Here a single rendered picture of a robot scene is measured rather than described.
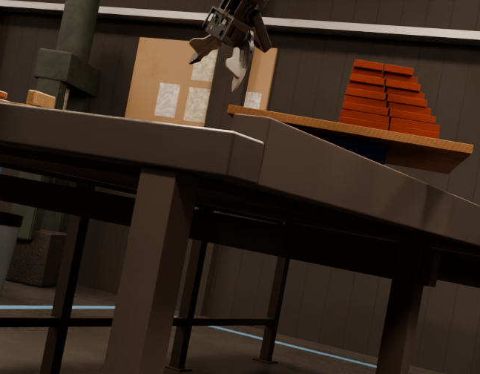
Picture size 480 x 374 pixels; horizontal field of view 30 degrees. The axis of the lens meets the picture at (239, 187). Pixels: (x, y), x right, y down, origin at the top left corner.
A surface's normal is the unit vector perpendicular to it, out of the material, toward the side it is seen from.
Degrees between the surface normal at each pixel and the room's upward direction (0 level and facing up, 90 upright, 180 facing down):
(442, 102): 90
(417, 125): 90
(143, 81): 90
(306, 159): 90
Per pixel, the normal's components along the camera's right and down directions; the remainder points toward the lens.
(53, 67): -0.16, -0.07
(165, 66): -0.44, -0.12
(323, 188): 0.85, 0.14
